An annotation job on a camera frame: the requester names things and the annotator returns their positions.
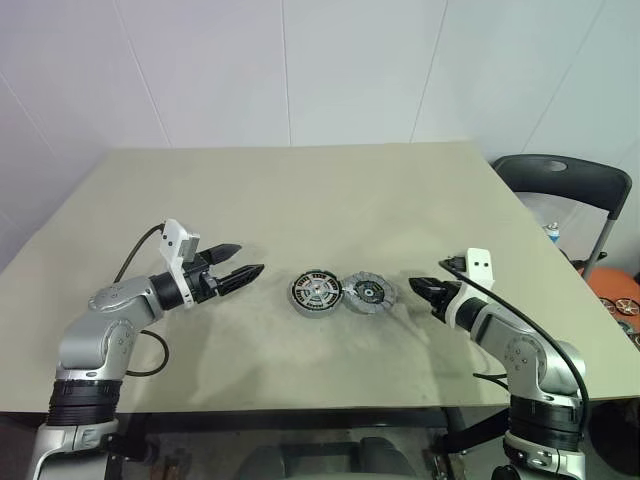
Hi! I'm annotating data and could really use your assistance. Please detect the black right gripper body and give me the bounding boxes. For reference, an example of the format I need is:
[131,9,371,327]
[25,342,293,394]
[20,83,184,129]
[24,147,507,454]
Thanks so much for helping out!
[429,281,462,321]

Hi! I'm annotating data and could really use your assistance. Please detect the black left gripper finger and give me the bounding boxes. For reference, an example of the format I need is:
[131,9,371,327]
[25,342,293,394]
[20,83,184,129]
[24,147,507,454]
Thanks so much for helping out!
[214,263,265,297]
[202,243,244,266]

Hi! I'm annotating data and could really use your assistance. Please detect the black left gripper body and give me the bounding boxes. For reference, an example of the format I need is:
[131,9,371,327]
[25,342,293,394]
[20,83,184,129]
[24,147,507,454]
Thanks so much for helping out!
[183,253,224,305]

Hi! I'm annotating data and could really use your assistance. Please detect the shiny spoked rotor black rim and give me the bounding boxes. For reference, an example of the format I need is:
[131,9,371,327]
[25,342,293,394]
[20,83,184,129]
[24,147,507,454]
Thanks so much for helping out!
[292,271,341,314]

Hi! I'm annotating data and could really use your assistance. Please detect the grey motor housing copper windings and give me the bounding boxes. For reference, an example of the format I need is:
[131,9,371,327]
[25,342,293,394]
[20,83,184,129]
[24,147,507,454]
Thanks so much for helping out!
[288,269,344,321]

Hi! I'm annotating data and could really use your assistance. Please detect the black folding chair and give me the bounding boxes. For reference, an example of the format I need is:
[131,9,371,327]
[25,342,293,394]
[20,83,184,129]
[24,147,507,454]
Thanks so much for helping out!
[492,153,632,271]

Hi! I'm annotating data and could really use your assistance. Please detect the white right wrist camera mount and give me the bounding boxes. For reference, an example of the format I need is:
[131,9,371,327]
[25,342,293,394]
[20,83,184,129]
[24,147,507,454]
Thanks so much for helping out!
[446,247,497,330]

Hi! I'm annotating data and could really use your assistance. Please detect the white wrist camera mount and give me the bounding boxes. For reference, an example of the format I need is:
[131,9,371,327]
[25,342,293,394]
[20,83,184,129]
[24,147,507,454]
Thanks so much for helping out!
[159,218,202,307]
[446,247,497,330]

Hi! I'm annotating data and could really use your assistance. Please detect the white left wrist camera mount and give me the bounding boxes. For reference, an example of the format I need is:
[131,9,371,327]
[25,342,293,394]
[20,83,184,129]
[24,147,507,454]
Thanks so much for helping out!
[159,218,202,307]

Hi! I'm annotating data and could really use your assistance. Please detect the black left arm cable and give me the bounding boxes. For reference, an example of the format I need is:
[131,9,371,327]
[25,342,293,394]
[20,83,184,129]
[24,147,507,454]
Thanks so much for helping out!
[113,225,170,377]

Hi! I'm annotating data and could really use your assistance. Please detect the black table frame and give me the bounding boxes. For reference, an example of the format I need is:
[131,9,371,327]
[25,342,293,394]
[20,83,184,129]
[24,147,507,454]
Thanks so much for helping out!
[102,405,511,480]

